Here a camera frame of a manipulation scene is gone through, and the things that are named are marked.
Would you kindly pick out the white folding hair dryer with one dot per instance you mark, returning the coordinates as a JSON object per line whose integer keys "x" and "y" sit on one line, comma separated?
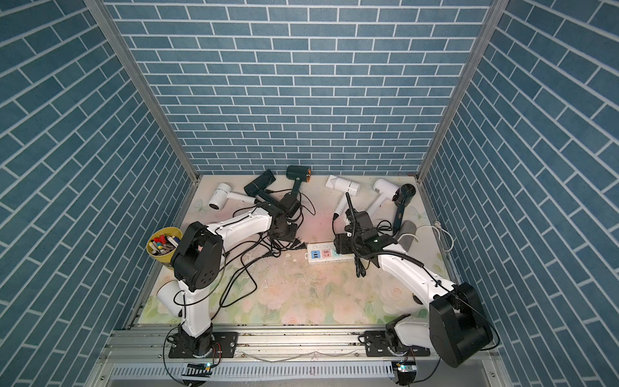
{"x": 344, "y": 186}

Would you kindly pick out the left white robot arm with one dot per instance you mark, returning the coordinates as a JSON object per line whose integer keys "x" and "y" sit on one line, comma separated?
{"x": 200, "y": 258}

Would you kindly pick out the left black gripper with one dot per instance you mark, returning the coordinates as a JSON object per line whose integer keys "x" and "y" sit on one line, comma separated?
{"x": 291, "y": 237}

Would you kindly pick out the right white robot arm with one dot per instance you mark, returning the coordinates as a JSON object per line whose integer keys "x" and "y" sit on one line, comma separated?
{"x": 457, "y": 327}

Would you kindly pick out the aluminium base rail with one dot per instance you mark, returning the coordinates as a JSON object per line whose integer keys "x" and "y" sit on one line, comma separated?
{"x": 283, "y": 354}

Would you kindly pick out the white wall cable connector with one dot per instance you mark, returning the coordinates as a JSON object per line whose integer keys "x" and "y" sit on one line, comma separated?
{"x": 443, "y": 235}

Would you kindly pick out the large white dryer front left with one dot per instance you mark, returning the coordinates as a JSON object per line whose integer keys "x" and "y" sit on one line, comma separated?
{"x": 172, "y": 297}

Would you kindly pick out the dark green dryer right corner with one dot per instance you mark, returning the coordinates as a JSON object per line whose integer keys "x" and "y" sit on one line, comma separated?
{"x": 401, "y": 200}

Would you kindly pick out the dark green dryer centre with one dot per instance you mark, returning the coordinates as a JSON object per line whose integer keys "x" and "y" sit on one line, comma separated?
{"x": 298, "y": 174}

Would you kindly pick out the white glossy hair dryer right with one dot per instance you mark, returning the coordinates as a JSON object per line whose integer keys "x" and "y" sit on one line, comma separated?
{"x": 386, "y": 191}

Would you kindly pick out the dark green dryer angled nozzle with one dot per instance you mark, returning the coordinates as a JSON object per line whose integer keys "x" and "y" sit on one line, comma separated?
{"x": 257, "y": 188}

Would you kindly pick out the white power strip coloured sockets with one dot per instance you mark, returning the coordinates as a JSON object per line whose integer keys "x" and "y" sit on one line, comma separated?
{"x": 324, "y": 253}

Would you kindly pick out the white hair dryer far left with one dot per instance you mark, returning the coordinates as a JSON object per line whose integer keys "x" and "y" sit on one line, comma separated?
{"x": 223, "y": 193}

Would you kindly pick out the yellow cup of pens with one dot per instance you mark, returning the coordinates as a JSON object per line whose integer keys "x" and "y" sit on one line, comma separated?
{"x": 163, "y": 244}

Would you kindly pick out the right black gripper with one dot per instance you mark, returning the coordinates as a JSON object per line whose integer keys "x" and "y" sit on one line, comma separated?
{"x": 341, "y": 243}

